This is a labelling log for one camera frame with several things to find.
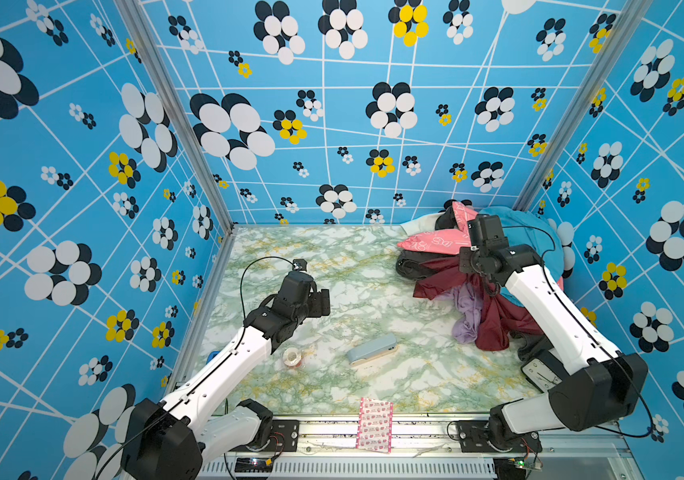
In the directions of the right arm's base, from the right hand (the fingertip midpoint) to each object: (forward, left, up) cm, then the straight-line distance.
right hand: (475, 257), depth 82 cm
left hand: (-8, +44, -6) cm, 45 cm away
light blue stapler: (-18, +28, -19) cm, 38 cm away
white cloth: (+34, +6, -21) cm, 40 cm away
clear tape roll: (-21, +52, -20) cm, 59 cm away
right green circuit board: (-46, -4, -23) cm, 51 cm away
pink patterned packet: (-37, +28, -23) cm, 52 cm away
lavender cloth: (-3, -2, -18) cm, 18 cm away
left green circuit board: (-46, +58, -24) cm, 78 cm away
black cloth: (+11, +14, -17) cm, 25 cm away
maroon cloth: (-12, -8, -14) cm, 20 cm away
